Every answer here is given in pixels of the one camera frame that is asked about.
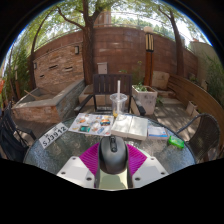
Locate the colourful printed sheet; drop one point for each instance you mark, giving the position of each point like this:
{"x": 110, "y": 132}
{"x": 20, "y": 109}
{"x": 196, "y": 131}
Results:
{"x": 90, "y": 124}

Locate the black slatted garden chair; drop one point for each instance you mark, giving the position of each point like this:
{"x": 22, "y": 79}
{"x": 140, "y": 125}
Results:
{"x": 11, "y": 136}

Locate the slender tree trunk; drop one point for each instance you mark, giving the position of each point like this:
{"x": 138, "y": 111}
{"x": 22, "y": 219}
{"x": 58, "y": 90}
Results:
{"x": 178, "y": 50}

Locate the small green packet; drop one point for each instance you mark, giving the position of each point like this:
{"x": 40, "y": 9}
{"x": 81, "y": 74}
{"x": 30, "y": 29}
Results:
{"x": 176, "y": 142}

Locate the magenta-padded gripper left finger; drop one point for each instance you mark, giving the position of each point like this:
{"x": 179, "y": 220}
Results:
{"x": 75, "y": 170}

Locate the white wall utility box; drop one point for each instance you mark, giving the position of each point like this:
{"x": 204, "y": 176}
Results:
{"x": 102, "y": 68}

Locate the large forked tree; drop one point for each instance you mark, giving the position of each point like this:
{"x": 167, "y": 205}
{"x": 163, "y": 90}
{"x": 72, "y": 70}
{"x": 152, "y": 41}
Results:
{"x": 88, "y": 50}

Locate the dark wooden slatted armchair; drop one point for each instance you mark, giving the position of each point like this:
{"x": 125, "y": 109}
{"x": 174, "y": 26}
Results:
{"x": 106, "y": 85}

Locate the wooden garden lamp post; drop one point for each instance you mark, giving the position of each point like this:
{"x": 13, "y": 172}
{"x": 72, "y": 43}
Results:
{"x": 148, "y": 60}

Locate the open white book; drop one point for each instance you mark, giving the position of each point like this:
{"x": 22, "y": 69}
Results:
{"x": 130, "y": 126}

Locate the white number plate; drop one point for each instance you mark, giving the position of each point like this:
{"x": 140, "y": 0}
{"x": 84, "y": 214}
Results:
{"x": 53, "y": 135}

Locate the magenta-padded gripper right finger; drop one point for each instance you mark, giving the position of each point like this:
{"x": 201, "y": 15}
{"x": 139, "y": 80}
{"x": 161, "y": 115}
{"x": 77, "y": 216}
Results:
{"x": 150, "y": 170}

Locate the clear plastic cup with straw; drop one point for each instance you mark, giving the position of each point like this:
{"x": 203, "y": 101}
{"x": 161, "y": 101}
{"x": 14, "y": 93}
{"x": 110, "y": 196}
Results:
{"x": 118, "y": 103}

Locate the stone brick raised bed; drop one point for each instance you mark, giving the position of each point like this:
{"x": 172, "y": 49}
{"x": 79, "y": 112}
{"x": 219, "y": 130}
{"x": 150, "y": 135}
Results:
{"x": 46, "y": 106}

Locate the dark grey computer mouse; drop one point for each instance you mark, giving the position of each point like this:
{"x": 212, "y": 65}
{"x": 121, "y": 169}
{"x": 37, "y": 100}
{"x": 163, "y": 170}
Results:
{"x": 113, "y": 155}

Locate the white and blue booklet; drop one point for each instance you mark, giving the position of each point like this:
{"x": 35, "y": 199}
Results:
{"x": 157, "y": 131}

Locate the dark wicker garden chair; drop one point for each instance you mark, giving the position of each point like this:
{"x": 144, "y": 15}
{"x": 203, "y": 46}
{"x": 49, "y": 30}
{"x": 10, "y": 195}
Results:
{"x": 205, "y": 133}

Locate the black wall lamp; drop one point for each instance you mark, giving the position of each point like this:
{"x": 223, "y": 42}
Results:
{"x": 77, "y": 50}
{"x": 35, "y": 65}

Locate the white square planter with plant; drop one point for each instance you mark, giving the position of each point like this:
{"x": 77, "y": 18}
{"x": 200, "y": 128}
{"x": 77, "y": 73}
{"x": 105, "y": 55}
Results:
{"x": 146, "y": 100}

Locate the curved wooden bench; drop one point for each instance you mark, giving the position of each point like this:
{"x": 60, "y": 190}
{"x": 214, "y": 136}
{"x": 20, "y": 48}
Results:
{"x": 196, "y": 100}

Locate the pale stone block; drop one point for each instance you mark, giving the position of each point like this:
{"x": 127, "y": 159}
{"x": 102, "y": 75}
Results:
{"x": 160, "y": 80}

